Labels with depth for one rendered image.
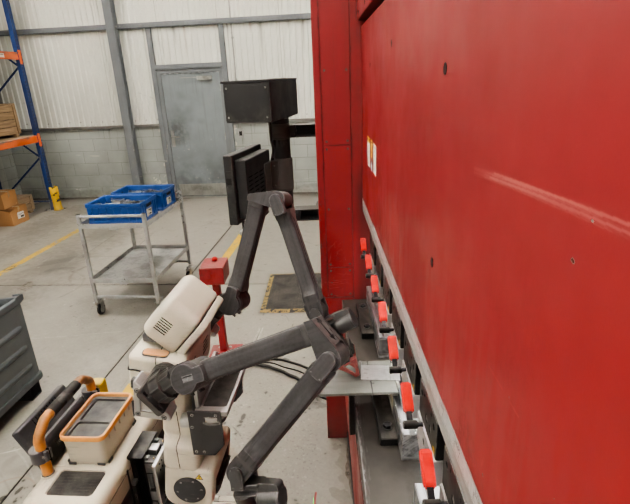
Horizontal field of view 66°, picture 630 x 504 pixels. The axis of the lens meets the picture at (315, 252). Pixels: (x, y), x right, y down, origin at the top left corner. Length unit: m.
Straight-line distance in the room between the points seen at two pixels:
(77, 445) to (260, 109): 1.57
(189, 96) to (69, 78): 2.09
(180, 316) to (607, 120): 1.18
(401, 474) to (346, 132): 1.42
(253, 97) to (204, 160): 6.47
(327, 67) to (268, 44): 6.27
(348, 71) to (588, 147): 1.86
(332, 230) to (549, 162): 1.91
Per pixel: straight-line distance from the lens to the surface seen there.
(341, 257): 2.38
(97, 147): 9.60
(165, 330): 1.43
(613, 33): 0.40
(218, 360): 1.24
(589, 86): 0.42
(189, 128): 8.83
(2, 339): 3.53
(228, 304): 1.63
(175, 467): 1.71
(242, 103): 2.42
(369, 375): 1.67
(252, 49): 8.52
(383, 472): 1.53
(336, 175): 2.26
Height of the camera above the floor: 1.95
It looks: 20 degrees down
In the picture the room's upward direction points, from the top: 3 degrees counter-clockwise
